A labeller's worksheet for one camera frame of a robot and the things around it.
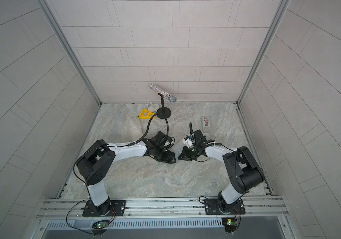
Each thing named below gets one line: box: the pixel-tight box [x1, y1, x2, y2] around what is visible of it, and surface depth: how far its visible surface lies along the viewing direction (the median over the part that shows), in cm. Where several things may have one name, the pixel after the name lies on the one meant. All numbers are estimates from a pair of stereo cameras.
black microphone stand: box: [156, 92, 171, 120], surface depth 111 cm
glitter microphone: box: [149, 83, 177, 104], surface depth 95 cm
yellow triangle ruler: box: [138, 108, 157, 120], surface depth 111 cm
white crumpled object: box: [148, 103, 160, 113], surface depth 113 cm
